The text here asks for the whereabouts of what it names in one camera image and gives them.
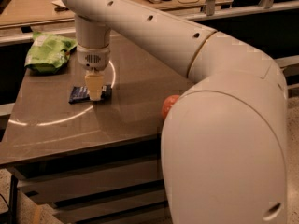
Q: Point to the grey drawer cabinet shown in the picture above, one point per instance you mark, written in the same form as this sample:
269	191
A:
121	184

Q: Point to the wooden background desk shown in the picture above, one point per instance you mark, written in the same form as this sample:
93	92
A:
31	10

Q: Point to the red apple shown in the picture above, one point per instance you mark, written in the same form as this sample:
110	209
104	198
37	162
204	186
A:
168	103

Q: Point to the white paper sheets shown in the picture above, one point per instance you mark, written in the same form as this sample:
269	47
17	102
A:
59	6

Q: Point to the blue rxbar blueberry bar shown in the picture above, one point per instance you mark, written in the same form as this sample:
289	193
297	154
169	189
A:
80	94

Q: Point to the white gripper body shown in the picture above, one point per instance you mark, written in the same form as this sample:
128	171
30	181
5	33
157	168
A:
92	58

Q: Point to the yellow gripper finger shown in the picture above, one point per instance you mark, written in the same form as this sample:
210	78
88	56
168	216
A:
94	83

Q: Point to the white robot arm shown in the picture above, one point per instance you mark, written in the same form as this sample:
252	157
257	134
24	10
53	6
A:
224	141

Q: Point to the green chip bag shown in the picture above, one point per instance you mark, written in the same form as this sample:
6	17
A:
49	52

